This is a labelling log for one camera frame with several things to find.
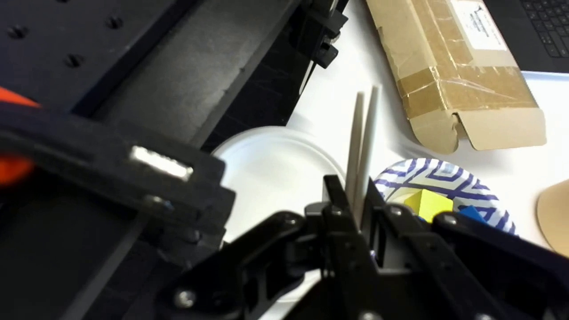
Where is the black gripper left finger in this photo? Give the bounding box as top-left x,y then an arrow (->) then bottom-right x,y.
155,173 -> 395,320

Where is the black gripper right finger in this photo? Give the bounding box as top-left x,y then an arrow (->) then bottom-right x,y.
361,177 -> 569,320

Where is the small blue toy block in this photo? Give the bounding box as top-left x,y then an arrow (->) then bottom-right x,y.
455,204 -> 486,223

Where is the yellow toy block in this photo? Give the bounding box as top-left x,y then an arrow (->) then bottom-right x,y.
393,186 -> 455,223

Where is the blue patterned paper plate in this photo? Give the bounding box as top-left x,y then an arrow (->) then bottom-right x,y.
372,156 -> 518,236

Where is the flat brown cardboard box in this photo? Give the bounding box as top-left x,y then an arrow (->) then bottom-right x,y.
363,0 -> 548,156

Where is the open black laptop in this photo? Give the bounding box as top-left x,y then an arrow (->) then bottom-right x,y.
496,0 -> 569,74

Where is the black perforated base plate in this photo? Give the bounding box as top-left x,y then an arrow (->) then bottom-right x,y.
0,0 -> 306,320

